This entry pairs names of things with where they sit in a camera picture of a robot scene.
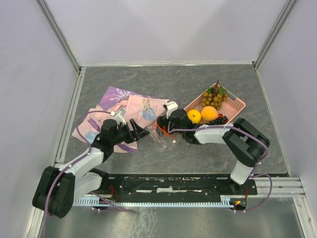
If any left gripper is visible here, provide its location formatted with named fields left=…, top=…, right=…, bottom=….
left=111, top=119, right=150, bottom=145

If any clear zip top bag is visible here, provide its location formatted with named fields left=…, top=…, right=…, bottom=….
left=147, top=123, right=176, bottom=152

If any fake yellow lemon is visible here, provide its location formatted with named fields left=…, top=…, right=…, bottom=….
left=187, top=109, right=202, bottom=124

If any fake peach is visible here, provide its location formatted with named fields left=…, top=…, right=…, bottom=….
left=201, top=106, right=218, bottom=121

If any fake dark grape bunch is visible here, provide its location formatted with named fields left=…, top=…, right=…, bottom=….
left=206, top=116, right=228, bottom=125

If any fake brown longan bunch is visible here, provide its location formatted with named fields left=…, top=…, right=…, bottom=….
left=201, top=81, right=228, bottom=110

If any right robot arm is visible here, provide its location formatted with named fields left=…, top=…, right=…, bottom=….
left=157, top=109, right=270, bottom=194

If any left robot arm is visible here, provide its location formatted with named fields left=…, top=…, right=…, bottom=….
left=32, top=119, right=150, bottom=218

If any pink purple printed cloth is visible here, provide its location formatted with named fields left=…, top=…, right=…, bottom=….
left=72, top=87, right=167, bottom=143

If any pink plastic basket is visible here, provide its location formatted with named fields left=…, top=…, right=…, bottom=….
left=184, top=82, right=246, bottom=123

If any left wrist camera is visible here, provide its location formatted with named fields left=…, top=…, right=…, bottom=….
left=110, top=109, right=126, bottom=125

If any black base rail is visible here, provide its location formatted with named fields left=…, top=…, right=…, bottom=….
left=93, top=169, right=258, bottom=202

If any light blue cable duct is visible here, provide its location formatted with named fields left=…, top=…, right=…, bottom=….
left=73, top=195, right=233, bottom=208

